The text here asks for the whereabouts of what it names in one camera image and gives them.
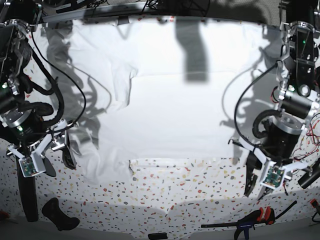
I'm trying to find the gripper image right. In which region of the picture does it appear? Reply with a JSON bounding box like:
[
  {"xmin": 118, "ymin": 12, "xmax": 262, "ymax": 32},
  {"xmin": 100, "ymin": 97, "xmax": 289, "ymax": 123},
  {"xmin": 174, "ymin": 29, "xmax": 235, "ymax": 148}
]
[{"xmin": 244, "ymin": 116, "xmax": 303, "ymax": 200}]

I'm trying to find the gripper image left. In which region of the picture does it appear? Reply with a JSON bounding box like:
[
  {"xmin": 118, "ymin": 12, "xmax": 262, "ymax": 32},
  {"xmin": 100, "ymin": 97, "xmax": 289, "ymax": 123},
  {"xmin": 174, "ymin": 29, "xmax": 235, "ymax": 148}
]
[{"xmin": 0, "ymin": 109, "xmax": 77, "ymax": 178}]

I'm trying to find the white T-shirt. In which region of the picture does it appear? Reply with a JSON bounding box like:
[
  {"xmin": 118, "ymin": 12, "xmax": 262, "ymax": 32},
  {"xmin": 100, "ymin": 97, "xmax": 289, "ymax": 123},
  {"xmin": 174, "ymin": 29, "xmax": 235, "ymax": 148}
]
[{"xmin": 44, "ymin": 18, "xmax": 281, "ymax": 184}]

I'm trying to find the black chair armrest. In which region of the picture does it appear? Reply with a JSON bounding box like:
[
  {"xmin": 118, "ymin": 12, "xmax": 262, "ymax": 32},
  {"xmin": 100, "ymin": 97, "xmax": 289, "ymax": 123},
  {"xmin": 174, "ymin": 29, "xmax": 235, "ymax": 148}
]
[{"xmin": 15, "ymin": 156, "xmax": 39, "ymax": 222}]

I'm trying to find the black orange bar clamp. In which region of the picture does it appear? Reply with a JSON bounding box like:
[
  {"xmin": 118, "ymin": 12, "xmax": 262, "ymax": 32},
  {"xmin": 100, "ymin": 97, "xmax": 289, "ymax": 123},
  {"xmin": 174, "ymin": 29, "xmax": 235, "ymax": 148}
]
[{"xmin": 200, "ymin": 200, "xmax": 297, "ymax": 240}]

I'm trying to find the black game controller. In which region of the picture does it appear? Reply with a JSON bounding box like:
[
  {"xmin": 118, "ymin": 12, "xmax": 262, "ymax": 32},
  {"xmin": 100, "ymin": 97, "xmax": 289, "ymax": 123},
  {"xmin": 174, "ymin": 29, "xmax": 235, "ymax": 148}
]
[{"xmin": 41, "ymin": 197, "xmax": 80, "ymax": 231}]

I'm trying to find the terrazzo pattern table cloth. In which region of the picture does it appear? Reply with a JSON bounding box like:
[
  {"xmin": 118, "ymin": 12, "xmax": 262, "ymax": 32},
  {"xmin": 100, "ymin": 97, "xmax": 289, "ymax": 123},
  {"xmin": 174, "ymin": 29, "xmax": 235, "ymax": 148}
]
[{"xmin": 0, "ymin": 15, "xmax": 320, "ymax": 240}]

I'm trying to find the black cylinder flashlight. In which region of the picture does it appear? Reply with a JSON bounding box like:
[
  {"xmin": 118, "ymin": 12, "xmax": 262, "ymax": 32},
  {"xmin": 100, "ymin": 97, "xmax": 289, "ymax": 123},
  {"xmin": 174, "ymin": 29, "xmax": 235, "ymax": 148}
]
[{"xmin": 298, "ymin": 158, "xmax": 320, "ymax": 189}]

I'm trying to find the small orange clip right edge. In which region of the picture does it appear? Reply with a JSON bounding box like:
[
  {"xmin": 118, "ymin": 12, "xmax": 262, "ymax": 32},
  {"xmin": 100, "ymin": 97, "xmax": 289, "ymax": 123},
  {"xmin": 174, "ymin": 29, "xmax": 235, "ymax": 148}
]
[{"xmin": 310, "ymin": 199, "xmax": 319, "ymax": 208}]

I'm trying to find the small black rectangular device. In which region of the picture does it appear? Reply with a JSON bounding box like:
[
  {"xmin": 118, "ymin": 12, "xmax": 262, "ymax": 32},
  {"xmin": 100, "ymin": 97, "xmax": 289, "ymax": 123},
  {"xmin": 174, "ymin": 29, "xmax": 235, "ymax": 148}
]
[{"xmin": 148, "ymin": 232, "xmax": 168, "ymax": 240}]

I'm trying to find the black phone stand top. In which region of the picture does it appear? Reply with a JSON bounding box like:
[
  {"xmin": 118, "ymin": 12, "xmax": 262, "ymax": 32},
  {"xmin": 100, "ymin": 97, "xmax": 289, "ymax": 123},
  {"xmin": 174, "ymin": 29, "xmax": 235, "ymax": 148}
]
[{"xmin": 117, "ymin": 16, "xmax": 130, "ymax": 26}]

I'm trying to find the wrist camera board image right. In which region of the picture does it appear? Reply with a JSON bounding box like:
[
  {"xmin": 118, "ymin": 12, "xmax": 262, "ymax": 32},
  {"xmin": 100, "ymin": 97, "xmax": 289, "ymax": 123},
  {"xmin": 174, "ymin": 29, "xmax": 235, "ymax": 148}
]
[{"xmin": 259, "ymin": 160, "xmax": 288, "ymax": 190}]

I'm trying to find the wrist camera board image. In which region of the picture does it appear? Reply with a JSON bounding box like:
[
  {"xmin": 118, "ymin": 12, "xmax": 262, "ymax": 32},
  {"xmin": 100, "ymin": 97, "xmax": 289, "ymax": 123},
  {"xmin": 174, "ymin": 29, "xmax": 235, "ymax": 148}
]
[
  {"xmin": 18, "ymin": 155, "xmax": 46, "ymax": 178},
  {"xmin": 259, "ymin": 160, "xmax": 288, "ymax": 190}
]

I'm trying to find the wrist camera board image left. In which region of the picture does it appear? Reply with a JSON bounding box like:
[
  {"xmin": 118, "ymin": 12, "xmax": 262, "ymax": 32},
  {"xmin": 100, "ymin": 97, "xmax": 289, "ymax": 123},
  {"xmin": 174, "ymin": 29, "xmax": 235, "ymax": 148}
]
[{"xmin": 18, "ymin": 155, "xmax": 46, "ymax": 178}]

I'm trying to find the red black wire bundle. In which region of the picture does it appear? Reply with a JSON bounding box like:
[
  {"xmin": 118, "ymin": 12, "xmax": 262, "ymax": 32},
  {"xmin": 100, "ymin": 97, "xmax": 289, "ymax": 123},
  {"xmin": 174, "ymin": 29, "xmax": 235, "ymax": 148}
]
[{"xmin": 282, "ymin": 114, "xmax": 320, "ymax": 196}]

